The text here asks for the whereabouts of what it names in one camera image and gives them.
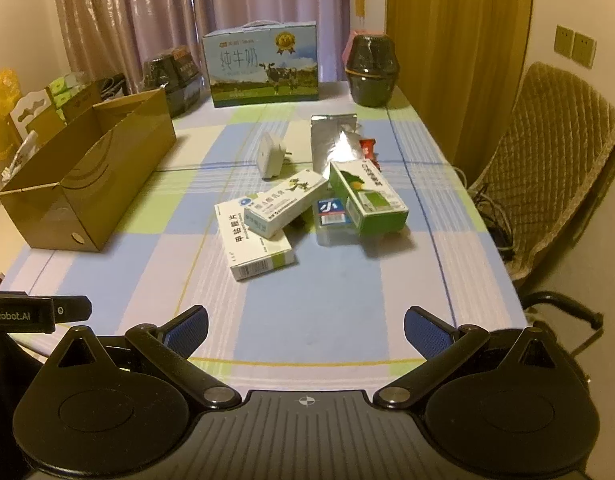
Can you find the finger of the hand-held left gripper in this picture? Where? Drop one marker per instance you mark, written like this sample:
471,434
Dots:
72,309

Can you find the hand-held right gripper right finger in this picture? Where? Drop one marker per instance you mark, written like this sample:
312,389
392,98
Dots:
427,332

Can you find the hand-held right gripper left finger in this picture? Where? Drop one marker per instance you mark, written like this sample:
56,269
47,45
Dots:
187,329

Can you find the white medicine box blue print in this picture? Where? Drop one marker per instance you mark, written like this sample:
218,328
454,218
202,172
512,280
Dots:
252,255

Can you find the clear plastic case blue label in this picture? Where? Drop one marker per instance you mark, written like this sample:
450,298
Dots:
332,222

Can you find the white green medicine box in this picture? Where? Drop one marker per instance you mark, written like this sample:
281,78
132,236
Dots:
287,200

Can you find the brown cardboard box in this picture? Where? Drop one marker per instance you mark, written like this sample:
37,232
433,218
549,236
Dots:
132,145

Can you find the white charger plug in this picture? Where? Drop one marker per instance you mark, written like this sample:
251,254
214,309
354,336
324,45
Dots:
270,157

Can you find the red snack packet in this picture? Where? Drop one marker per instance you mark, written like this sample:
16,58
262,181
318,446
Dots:
367,149

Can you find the silver foil bag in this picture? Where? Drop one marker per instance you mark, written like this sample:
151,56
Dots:
332,145

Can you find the checked cloth covered desktop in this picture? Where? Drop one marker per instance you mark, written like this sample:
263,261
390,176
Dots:
337,300

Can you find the white cardboard hang card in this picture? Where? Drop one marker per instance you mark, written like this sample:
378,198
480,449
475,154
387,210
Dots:
32,110

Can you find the yellow plastic bag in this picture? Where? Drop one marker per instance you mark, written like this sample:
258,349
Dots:
2,110

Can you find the chair with quilted beige cover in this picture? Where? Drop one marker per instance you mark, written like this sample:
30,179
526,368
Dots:
547,160

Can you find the green tissue boxes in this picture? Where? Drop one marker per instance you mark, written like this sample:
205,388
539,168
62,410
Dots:
62,85

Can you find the black and white bag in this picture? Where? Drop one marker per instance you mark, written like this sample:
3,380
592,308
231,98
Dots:
109,87

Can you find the black jar with gold band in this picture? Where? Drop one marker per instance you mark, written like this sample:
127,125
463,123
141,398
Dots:
372,75

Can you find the mustard yellow curtain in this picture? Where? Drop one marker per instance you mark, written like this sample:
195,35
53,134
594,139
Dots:
452,60

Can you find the pink curtain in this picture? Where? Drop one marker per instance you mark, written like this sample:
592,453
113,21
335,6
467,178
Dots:
162,10

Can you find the beige wall switch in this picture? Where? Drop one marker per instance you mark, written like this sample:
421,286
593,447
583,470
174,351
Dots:
563,41
584,49

